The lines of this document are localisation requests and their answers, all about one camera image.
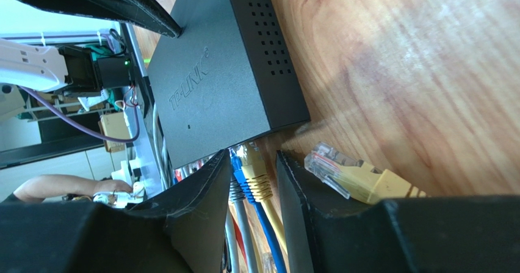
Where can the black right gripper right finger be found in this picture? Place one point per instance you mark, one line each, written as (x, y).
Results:
(325, 232)

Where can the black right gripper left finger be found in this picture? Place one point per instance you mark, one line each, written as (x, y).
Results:
(179, 230)

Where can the black network switch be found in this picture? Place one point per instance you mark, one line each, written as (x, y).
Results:
(227, 79)

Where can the person hand in background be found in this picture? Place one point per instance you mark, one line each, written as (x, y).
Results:
(38, 189)

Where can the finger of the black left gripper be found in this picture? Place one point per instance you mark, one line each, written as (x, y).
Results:
(148, 14)

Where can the yellow ethernet cable port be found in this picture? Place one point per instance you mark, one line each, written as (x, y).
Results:
(355, 178)
(257, 178)

